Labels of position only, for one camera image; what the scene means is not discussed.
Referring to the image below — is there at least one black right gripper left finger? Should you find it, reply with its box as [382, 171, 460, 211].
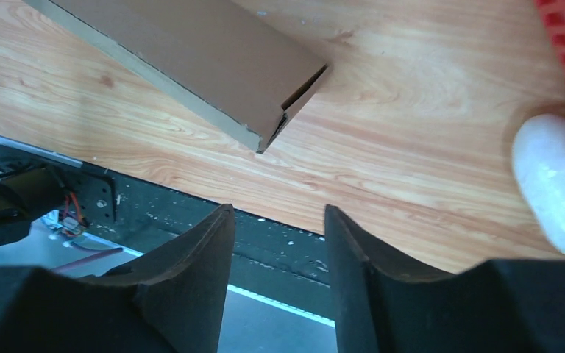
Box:
[0, 203, 237, 353]

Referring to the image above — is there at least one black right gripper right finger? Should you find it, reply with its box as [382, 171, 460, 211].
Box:
[324, 204, 565, 352]

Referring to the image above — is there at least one brown cardboard box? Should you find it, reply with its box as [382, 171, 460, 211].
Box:
[30, 0, 330, 154]

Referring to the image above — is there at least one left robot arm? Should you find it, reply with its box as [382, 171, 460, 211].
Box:
[0, 167, 65, 246]

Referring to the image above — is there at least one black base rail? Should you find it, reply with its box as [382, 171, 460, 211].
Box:
[0, 143, 337, 323]

